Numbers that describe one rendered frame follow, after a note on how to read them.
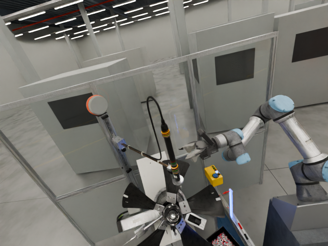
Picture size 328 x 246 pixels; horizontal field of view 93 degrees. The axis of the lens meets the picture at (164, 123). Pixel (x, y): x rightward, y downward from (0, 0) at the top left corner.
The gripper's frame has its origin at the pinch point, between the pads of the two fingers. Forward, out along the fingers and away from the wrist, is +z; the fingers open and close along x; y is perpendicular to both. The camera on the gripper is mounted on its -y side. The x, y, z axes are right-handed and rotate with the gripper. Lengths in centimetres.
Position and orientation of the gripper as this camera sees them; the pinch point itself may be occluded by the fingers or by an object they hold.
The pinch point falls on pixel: (183, 152)
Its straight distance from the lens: 88.7
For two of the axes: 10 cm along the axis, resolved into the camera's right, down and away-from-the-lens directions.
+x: -2.4, -3.9, 8.9
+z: -9.3, 3.4, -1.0
